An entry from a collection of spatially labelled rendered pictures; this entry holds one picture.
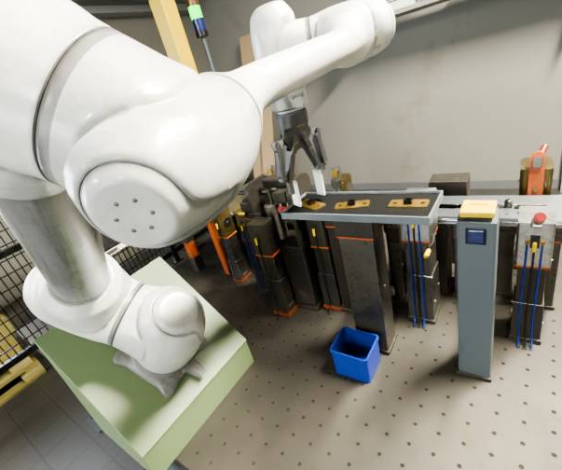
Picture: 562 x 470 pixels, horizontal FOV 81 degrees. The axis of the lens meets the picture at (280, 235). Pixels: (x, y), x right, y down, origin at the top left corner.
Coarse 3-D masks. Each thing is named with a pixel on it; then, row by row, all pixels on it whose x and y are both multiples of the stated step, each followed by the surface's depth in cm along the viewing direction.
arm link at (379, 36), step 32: (352, 0) 63; (384, 0) 63; (320, 32) 63; (352, 32) 56; (384, 32) 63; (256, 64) 44; (288, 64) 47; (320, 64) 51; (352, 64) 66; (256, 96) 36
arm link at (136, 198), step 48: (96, 48) 22; (144, 48) 25; (48, 96) 21; (96, 96) 21; (144, 96) 22; (192, 96) 24; (240, 96) 30; (48, 144) 22; (96, 144) 19; (144, 144) 20; (192, 144) 21; (240, 144) 26; (96, 192) 20; (144, 192) 20; (192, 192) 21; (144, 240) 22
